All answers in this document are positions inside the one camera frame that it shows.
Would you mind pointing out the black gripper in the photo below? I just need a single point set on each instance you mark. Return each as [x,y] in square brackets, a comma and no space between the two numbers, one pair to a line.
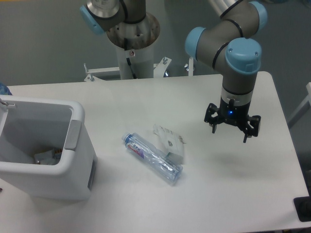
[235,116]

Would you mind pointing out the white carton box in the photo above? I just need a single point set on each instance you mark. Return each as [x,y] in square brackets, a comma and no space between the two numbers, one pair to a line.
[173,144]

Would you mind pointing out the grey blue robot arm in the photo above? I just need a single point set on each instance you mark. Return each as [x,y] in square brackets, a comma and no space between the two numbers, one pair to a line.
[227,48]

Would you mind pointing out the trash inside bin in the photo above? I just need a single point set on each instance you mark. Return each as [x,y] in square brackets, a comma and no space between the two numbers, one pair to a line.
[51,157]

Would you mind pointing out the white trash can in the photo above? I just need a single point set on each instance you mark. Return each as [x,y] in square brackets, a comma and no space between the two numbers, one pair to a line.
[32,125]

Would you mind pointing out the clear plastic water bottle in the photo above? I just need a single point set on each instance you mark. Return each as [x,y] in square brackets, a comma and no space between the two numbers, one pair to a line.
[152,157]

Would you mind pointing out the black clamp at table edge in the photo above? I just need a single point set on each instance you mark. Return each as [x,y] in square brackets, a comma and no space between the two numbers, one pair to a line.
[303,208]

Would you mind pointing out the blue object at left edge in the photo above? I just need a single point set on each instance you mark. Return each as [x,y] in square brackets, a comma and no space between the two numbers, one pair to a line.
[4,90]

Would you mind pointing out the white frame at right edge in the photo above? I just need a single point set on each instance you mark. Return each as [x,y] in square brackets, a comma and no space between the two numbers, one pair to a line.
[301,109]

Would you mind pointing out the white pedestal base frame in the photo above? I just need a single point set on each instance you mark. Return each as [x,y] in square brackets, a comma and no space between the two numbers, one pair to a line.
[130,70]

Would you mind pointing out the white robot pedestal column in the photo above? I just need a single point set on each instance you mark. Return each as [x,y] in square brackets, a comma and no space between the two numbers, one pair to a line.
[135,41]

